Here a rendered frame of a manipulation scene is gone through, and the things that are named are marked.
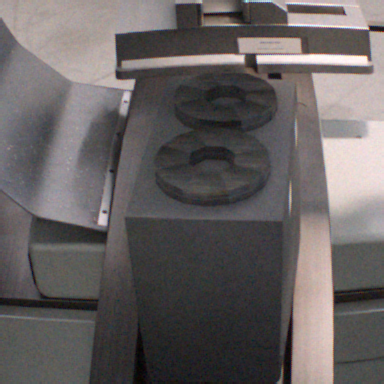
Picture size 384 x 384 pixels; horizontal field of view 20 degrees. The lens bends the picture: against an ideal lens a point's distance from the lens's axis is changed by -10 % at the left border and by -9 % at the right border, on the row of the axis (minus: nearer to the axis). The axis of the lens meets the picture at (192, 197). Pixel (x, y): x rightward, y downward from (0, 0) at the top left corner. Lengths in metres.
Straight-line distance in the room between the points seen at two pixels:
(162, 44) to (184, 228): 0.59
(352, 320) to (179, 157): 0.55
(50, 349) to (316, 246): 0.46
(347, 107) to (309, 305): 2.21
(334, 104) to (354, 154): 1.79
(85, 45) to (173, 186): 2.84
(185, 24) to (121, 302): 0.46
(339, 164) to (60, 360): 0.46
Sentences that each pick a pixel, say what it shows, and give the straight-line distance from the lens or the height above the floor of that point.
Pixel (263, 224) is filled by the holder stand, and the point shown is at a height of 1.14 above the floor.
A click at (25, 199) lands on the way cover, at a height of 0.92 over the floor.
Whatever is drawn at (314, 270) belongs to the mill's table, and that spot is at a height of 0.96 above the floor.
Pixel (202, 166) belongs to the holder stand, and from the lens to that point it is 0.91.
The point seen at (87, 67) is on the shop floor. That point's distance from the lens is 3.54.
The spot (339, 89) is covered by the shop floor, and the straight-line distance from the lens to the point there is 3.34.
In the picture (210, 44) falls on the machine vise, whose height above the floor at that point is 1.00.
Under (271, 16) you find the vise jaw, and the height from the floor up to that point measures 1.04.
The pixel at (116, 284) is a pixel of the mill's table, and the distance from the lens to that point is 1.10.
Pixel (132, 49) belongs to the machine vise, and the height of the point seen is 1.00.
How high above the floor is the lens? 1.65
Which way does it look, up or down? 35 degrees down
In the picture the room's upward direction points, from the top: 4 degrees counter-clockwise
